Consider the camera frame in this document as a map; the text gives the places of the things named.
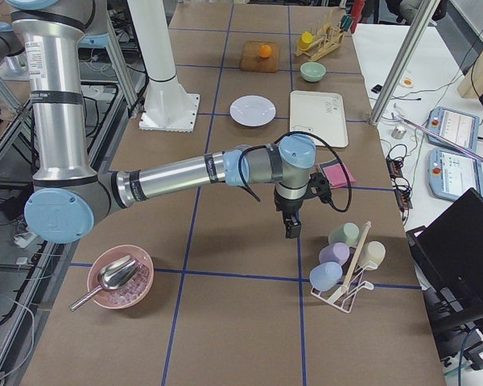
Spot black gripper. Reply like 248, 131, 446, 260
274, 172, 331, 239

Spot orange fruit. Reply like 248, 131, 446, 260
258, 44, 273, 59

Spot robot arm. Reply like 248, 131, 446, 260
10, 1, 332, 244

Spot cream bear tray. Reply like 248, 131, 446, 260
290, 90, 349, 149

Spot purple plastic cup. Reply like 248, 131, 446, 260
319, 242, 350, 265

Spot green plastic cup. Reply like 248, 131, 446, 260
328, 223, 360, 247

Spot blue plastic cup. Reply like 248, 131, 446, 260
309, 261, 343, 292

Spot pink and grey cloths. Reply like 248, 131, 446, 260
316, 159, 357, 189

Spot beige plastic cup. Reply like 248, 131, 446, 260
357, 241, 386, 267

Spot white round plate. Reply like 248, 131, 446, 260
229, 95, 276, 127

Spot small metal cylinder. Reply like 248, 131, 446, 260
391, 125, 407, 140

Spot green ceramic bowl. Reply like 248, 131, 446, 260
299, 62, 327, 83

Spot small black device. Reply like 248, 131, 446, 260
371, 84, 382, 93

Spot black laptop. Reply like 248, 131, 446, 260
405, 187, 483, 335

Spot lower teach pendant tablet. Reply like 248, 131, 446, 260
427, 148, 483, 201

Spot teach pendant tablet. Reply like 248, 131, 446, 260
427, 106, 480, 151
427, 148, 483, 201

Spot wooden cutting board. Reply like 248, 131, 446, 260
240, 41, 280, 73

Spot pink bowl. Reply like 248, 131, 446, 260
87, 244, 155, 310

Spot metal scoop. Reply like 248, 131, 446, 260
68, 255, 140, 312

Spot fried egg toy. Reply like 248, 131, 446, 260
400, 78, 413, 88

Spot yellow mug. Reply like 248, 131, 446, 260
297, 31, 314, 51

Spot pink grabber stick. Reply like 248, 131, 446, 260
394, 106, 483, 162

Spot wooden dish rack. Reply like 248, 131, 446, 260
294, 12, 346, 62

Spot upper teach pendant tablet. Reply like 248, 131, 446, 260
427, 106, 480, 151

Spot dark green mug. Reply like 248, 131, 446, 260
338, 14, 353, 32

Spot red cylinder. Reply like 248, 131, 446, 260
351, 0, 365, 25

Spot white wire cup rack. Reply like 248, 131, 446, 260
310, 221, 378, 314

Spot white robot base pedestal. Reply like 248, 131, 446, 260
128, 0, 200, 133

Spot aluminium frame post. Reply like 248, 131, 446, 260
369, 0, 448, 125

